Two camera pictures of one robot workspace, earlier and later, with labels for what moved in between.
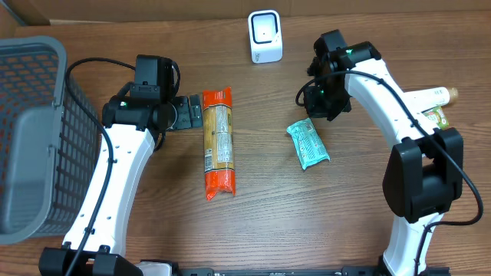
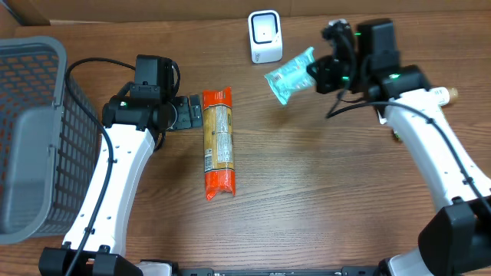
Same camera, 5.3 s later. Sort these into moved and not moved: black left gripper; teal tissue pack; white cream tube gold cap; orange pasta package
Moved: teal tissue pack
Not moved: white cream tube gold cap; orange pasta package; black left gripper
